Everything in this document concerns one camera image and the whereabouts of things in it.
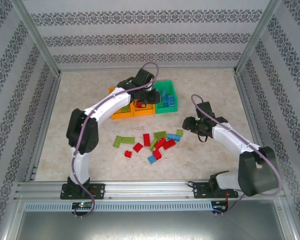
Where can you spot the red small lego brick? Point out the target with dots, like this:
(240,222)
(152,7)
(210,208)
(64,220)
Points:
(128,154)

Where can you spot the aluminium frame leg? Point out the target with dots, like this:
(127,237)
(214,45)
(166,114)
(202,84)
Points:
(8,225)
(291,225)

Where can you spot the lime green narrow lego brick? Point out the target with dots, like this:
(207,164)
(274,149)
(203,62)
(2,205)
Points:
(152,146)

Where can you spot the aluminium frame floor rail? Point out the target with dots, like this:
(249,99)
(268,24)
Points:
(252,120)
(46,125)

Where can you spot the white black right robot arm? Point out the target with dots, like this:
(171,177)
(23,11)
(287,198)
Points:
(230,140)

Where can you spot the lime green long lego brick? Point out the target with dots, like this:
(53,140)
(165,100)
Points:
(128,140)
(160,135)
(118,141)
(125,108)

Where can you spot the blue long lego brick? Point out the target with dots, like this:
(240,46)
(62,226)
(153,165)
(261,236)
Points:
(173,137)
(173,100)

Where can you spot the blue square lego brick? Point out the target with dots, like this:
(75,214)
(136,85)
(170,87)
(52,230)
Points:
(152,159)

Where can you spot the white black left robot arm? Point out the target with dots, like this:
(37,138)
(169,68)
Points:
(110,105)

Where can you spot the lime green small lego brick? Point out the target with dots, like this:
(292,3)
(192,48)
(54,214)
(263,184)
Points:
(179,132)

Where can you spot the small controller circuit board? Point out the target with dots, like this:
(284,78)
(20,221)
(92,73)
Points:
(218,206)
(82,205)

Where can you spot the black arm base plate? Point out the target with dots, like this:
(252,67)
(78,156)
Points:
(100,191)
(198,191)

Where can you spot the red long lego brick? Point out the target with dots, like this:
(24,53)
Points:
(146,140)
(169,144)

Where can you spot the grey metal sheet panel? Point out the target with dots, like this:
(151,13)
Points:
(150,225)

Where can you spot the aluminium frame cross rail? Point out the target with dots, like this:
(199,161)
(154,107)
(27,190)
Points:
(150,67)

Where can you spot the aluminium frame post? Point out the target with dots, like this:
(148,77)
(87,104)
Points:
(40,42)
(256,37)

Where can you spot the green plastic bin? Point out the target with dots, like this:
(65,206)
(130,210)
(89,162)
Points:
(165,110)

